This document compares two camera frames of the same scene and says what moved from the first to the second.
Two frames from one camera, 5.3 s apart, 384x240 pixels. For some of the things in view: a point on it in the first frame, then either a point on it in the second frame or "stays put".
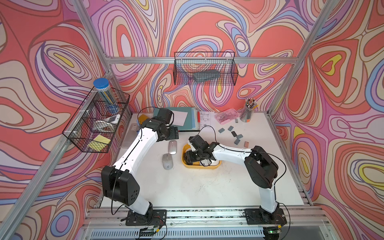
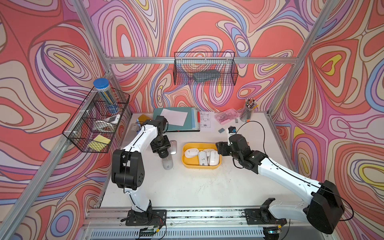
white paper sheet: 179,118 stays put
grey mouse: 167,161 stays put
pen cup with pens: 247,113 stays put
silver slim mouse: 172,147 stays put
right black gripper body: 194,156 → 227,150
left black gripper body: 169,133 → 160,143
